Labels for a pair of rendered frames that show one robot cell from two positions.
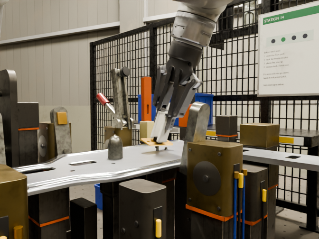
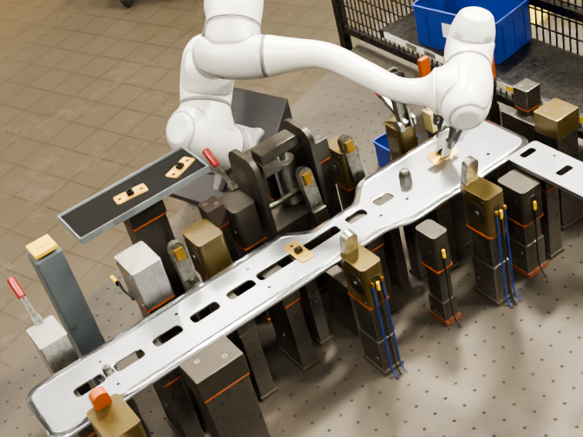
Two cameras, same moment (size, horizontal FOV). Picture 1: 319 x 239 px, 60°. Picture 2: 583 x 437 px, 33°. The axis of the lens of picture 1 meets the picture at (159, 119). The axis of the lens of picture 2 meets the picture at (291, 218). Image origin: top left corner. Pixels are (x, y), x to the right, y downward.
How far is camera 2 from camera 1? 1.95 m
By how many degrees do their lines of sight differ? 38
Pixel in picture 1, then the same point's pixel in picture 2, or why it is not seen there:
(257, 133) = (548, 125)
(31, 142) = (327, 169)
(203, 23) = not seen: hidden behind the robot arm
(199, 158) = (471, 200)
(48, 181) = (371, 232)
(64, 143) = (356, 166)
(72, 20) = not seen: outside the picture
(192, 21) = not seen: hidden behind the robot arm
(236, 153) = (495, 199)
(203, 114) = (472, 166)
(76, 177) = (386, 225)
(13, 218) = (379, 274)
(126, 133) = (410, 132)
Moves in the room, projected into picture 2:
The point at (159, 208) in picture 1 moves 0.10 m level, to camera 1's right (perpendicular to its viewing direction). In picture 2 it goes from (442, 243) to (485, 240)
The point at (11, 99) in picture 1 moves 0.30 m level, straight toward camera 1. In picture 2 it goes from (313, 154) to (358, 218)
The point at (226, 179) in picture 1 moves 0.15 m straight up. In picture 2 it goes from (488, 218) to (482, 166)
